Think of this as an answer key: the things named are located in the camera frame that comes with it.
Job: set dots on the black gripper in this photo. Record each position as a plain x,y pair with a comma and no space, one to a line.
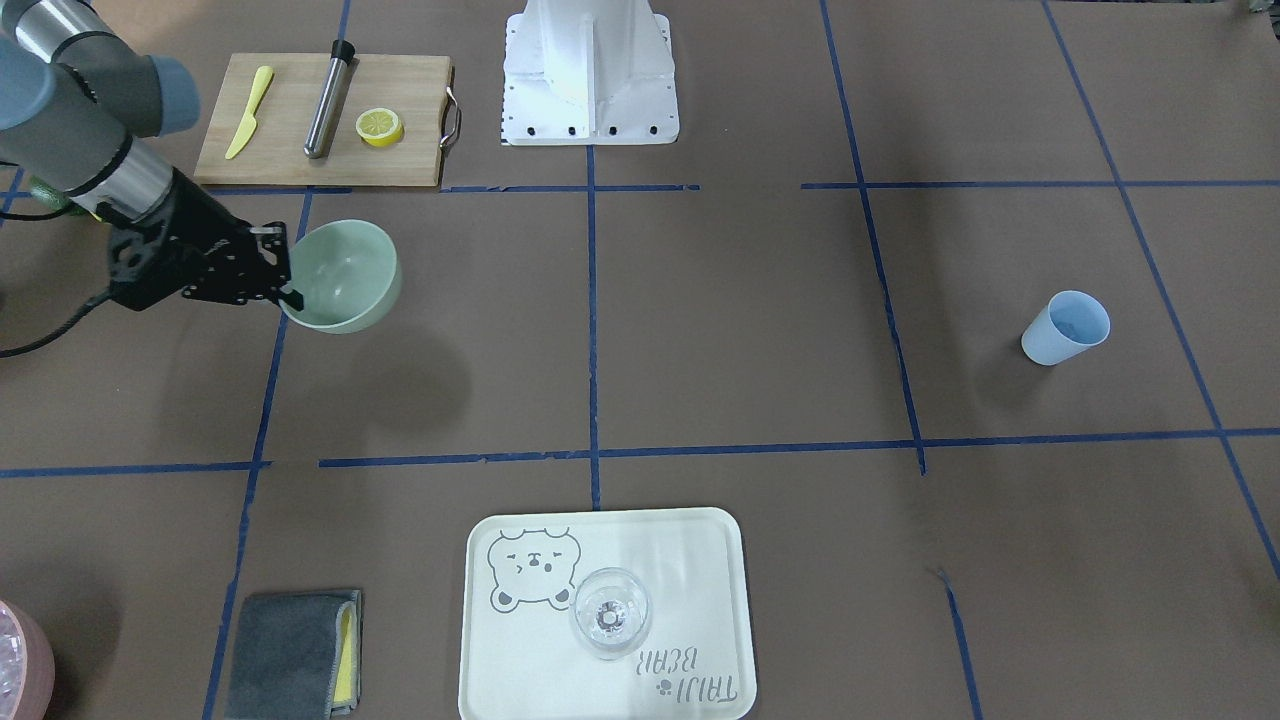
196,222

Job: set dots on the green bowl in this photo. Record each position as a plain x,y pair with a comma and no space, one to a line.
348,274

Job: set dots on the light blue plastic cup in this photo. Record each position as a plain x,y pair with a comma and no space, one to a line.
1070,323

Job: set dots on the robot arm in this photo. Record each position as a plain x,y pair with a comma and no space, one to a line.
79,106

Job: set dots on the pink bowl of ice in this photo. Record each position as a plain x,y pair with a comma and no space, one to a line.
27,665

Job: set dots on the lemon half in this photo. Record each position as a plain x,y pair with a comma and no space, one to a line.
379,127

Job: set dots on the yellow plastic knife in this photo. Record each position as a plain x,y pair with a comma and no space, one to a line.
248,122

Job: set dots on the steel muddler with black cap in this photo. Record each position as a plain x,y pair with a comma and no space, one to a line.
327,112

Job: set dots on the grey and yellow cloth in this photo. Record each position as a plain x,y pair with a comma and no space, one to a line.
297,655

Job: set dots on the cream bear tray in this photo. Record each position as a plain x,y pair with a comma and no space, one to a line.
520,657

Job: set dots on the clear wine glass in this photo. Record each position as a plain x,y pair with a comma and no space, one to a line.
612,613

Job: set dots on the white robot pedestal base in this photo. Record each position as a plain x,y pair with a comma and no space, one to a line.
579,73

